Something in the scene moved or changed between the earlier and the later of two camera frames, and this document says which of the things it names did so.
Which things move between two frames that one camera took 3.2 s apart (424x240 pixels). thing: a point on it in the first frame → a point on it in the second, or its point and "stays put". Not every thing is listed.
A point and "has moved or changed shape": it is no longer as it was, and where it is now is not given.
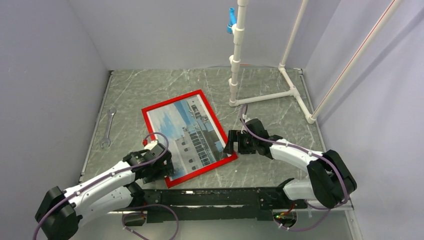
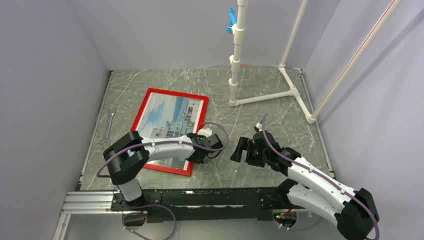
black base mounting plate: x=216 y=204 stays put
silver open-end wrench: x=111 y=112 stays put
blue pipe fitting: x=232 y=20 stays put
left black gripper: x=166 y=170 → x=193 y=160
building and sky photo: x=193 y=140 has moved or changed shape
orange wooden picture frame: x=233 y=155 → x=188 y=170
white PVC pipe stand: x=238 y=39 stays put
